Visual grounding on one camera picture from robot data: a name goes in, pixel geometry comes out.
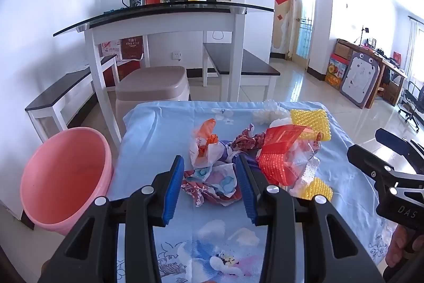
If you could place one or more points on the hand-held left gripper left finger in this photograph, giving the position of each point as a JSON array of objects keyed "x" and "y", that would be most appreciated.
[{"x": 174, "y": 190}]

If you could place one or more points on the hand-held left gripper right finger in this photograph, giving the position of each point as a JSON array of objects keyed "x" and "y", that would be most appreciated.
[{"x": 246, "y": 190}]

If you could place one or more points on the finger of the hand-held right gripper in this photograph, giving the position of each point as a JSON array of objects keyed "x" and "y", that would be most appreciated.
[
  {"x": 387, "y": 137},
  {"x": 364, "y": 159}
]

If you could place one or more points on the floral wrapper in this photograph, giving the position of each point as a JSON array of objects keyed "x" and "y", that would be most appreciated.
[{"x": 215, "y": 180}]

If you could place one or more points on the red clear plastic packaging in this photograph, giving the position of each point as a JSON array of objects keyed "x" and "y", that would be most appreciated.
[{"x": 275, "y": 157}]

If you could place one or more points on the orange and white plastic bag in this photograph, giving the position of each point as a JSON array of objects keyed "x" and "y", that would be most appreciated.
[{"x": 203, "y": 150}]

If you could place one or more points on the red and white paper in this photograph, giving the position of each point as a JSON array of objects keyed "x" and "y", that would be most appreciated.
[{"x": 245, "y": 140}]

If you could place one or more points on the white styrofoam piece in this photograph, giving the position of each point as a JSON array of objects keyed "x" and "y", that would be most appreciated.
[{"x": 309, "y": 170}]

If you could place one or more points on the small yellow foam net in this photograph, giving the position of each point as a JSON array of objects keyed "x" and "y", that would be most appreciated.
[{"x": 318, "y": 190}]

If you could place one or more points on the large yellow foam net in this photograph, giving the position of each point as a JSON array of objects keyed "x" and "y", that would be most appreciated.
[{"x": 311, "y": 121}]

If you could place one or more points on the clear plastic wrap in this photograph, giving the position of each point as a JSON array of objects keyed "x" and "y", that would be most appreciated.
[{"x": 268, "y": 114}]

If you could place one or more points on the pink plastic basin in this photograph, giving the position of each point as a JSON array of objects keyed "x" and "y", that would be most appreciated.
[{"x": 66, "y": 177}]

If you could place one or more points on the person's right hand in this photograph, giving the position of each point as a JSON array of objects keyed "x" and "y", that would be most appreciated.
[{"x": 396, "y": 246}]

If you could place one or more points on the black office chair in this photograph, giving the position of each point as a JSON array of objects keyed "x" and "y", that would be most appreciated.
[{"x": 412, "y": 101}]

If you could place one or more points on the grey drawing board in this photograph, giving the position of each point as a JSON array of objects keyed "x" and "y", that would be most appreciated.
[{"x": 359, "y": 81}]

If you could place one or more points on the wooden desk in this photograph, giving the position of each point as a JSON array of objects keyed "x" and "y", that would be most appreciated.
[{"x": 391, "y": 71}]

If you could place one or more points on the blue floral cloth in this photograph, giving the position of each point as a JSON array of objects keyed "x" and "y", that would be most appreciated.
[{"x": 159, "y": 124}]

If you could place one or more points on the colourful fruit box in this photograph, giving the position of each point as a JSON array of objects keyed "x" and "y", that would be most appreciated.
[{"x": 336, "y": 71}]

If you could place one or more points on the brown cardboard box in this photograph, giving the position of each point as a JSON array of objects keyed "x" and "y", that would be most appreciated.
[{"x": 343, "y": 49}]

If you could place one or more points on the beige plastic stool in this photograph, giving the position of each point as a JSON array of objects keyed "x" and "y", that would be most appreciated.
[{"x": 152, "y": 81}]

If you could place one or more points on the short black and white bench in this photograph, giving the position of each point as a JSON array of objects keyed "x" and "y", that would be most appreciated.
[{"x": 238, "y": 61}]

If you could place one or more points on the glass door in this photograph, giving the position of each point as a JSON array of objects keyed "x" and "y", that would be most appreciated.
[{"x": 304, "y": 15}]

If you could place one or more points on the dark red carton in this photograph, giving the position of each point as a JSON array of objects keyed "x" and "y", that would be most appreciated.
[{"x": 131, "y": 48}]

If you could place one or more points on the long black and white bench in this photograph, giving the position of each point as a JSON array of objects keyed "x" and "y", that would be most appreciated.
[{"x": 56, "y": 91}]

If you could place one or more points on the white and red carton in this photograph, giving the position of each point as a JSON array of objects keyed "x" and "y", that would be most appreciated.
[{"x": 110, "y": 49}]

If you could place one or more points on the white table with glass top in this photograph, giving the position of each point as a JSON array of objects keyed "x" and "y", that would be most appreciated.
[{"x": 165, "y": 21}]

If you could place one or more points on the wall socket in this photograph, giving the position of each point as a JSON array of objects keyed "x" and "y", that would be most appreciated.
[{"x": 177, "y": 55}]

